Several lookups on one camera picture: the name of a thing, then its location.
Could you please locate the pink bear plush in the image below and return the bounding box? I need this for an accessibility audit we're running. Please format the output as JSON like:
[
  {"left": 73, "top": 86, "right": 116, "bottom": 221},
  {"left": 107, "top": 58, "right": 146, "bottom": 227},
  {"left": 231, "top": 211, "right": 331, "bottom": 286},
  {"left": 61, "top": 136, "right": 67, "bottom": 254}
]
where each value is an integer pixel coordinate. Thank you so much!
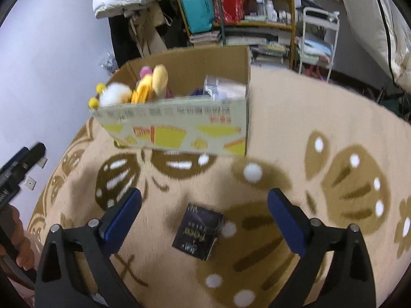
[{"left": 139, "top": 65, "right": 153, "bottom": 79}]

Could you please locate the person's left hand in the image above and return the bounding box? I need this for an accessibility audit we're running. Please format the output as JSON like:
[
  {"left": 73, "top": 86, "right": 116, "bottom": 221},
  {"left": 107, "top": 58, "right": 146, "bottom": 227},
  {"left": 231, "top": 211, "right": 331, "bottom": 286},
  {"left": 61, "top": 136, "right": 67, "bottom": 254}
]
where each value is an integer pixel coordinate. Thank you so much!
[{"left": 1, "top": 205, "right": 35, "bottom": 271}]

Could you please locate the white yellow duck plush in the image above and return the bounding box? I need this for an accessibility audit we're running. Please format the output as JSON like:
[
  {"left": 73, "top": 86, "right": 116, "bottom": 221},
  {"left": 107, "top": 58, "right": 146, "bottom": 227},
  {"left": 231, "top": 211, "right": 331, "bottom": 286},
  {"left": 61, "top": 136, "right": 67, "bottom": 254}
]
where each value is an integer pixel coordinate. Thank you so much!
[{"left": 88, "top": 82, "right": 132, "bottom": 109}]

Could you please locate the black Face tissue pack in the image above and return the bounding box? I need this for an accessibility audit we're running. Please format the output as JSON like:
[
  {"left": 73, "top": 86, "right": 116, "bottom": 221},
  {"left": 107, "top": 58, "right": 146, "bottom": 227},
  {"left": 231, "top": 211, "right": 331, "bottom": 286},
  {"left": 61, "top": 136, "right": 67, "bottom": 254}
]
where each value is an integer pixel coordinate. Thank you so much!
[{"left": 172, "top": 203, "right": 224, "bottom": 261}]

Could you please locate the beige patterned carpet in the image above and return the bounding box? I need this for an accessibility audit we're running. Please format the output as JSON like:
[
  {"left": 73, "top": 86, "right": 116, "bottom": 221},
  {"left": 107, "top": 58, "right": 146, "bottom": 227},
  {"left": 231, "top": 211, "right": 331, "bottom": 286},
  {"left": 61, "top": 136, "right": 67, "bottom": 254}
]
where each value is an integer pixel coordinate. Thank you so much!
[{"left": 29, "top": 67, "right": 410, "bottom": 307}]

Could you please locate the yellow dog plush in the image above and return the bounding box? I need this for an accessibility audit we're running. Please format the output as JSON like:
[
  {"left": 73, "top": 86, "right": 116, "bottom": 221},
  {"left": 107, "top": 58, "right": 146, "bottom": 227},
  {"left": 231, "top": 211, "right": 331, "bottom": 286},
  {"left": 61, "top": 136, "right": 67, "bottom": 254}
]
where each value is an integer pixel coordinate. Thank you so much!
[{"left": 131, "top": 64, "right": 169, "bottom": 104}]

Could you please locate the beige coat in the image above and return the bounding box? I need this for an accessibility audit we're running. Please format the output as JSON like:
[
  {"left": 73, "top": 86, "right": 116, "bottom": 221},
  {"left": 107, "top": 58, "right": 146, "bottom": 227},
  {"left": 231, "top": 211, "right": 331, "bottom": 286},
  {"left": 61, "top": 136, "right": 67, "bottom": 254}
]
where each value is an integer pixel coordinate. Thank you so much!
[{"left": 129, "top": 3, "right": 170, "bottom": 57}]

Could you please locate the cardboard box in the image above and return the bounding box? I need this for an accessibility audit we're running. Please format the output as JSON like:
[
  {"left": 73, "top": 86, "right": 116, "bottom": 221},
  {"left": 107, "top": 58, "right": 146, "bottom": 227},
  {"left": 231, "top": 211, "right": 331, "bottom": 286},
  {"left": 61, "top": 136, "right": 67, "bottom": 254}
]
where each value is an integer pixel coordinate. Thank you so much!
[{"left": 91, "top": 46, "right": 251, "bottom": 157}]

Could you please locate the pink swirl roll pillow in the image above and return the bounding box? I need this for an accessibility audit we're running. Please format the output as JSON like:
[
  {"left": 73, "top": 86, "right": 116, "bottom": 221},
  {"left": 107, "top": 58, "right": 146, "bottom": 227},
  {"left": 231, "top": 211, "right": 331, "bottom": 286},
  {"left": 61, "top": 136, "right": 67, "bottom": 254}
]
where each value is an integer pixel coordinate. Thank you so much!
[{"left": 203, "top": 75, "right": 247, "bottom": 100}]

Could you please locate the stack of books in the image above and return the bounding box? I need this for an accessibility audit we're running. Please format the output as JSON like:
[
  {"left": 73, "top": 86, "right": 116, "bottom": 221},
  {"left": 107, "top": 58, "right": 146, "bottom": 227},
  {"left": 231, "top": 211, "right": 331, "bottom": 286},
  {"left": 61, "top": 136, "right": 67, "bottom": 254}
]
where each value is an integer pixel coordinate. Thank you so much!
[{"left": 190, "top": 30, "right": 221, "bottom": 45}]

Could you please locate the teal bag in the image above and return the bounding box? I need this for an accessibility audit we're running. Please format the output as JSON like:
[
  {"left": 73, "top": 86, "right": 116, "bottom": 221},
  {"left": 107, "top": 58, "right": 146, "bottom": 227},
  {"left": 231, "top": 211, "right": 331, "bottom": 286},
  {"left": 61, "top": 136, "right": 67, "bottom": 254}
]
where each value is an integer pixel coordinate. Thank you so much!
[{"left": 180, "top": 0, "right": 214, "bottom": 34}]

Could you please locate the white folded mattress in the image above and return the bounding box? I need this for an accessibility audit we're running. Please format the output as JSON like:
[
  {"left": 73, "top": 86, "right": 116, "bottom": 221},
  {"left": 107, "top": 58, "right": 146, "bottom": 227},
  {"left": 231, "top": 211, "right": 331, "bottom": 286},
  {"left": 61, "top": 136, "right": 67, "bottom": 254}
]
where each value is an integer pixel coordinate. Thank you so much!
[{"left": 343, "top": 0, "right": 410, "bottom": 92}]

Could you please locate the green pole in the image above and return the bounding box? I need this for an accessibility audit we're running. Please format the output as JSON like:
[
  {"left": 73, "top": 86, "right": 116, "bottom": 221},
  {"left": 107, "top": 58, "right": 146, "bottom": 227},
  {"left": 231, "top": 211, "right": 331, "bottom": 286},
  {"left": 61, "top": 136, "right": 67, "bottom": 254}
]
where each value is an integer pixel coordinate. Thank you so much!
[{"left": 217, "top": 0, "right": 226, "bottom": 46}]

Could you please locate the red patterned bag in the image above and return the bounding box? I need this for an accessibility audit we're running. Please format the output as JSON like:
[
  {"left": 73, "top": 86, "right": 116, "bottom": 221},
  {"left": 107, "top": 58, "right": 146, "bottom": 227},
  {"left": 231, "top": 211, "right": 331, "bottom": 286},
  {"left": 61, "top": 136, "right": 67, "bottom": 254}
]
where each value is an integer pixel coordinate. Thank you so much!
[{"left": 221, "top": 0, "right": 248, "bottom": 24}]

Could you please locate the white rolling cart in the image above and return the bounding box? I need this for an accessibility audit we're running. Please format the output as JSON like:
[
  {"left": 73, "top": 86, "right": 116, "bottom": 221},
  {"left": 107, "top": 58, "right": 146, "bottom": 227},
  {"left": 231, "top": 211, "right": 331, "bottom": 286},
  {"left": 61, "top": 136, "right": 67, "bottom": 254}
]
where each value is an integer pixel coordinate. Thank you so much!
[{"left": 295, "top": 6, "right": 340, "bottom": 83}]

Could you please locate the yellow wooden bookshelf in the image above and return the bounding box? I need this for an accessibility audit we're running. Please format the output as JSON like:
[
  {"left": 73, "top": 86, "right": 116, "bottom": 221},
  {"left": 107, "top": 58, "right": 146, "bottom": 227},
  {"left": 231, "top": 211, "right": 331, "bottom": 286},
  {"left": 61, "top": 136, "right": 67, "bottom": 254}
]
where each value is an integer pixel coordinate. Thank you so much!
[{"left": 178, "top": 0, "right": 296, "bottom": 68}]

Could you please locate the wall outlet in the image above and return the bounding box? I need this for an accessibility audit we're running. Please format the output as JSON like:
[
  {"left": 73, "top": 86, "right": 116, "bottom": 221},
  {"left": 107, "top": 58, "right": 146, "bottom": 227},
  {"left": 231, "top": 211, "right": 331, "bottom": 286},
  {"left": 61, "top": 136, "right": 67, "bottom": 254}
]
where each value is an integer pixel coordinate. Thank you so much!
[{"left": 24, "top": 176, "right": 37, "bottom": 190}]

